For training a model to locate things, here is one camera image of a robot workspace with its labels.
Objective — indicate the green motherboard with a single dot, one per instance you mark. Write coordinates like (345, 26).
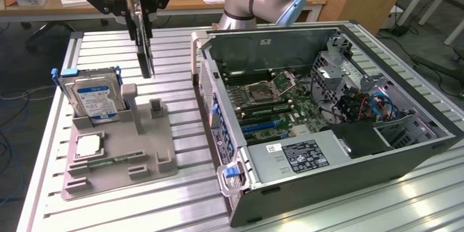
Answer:
(294, 107)

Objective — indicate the graphics card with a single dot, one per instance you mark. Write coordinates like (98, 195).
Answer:
(145, 58)

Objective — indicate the grey power supply unit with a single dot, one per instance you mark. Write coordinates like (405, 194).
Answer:
(269, 161)

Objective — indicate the green RAM stick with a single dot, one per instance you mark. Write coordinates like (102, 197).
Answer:
(109, 160)

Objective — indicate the blue expansion slot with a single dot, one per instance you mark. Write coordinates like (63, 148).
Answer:
(261, 126)

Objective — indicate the blue case latch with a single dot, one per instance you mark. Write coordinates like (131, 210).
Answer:
(231, 172)

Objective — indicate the tall metal drive cage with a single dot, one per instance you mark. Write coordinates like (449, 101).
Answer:
(331, 74)

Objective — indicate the white floor appliance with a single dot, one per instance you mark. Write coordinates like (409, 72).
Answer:
(394, 17)

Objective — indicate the grey parts rack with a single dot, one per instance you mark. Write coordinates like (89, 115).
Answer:
(117, 139)

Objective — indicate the hard disk with blue caddy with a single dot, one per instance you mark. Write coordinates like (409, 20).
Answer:
(97, 99)

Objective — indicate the black office chair base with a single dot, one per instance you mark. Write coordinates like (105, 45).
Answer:
(47, 29)

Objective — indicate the metal socket cover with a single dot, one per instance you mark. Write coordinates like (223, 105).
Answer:
(283, 82)

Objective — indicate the silver chipset heatsink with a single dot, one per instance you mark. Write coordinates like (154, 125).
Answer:
(301, 131)

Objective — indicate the low metal disk bay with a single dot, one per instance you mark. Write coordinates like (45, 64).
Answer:
(406, 131)

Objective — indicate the black stand base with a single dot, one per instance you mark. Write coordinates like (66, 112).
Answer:
(435, 65)

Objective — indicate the silver CPU chip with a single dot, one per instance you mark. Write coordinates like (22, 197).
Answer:
(89, 146)

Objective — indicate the CPU socket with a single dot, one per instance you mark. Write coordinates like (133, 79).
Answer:
(259, 92)

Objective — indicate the black open PC case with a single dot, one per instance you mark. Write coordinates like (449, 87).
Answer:
(326, 177)

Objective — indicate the RAM stick with white label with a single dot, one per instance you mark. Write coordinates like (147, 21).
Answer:
(266, 107)

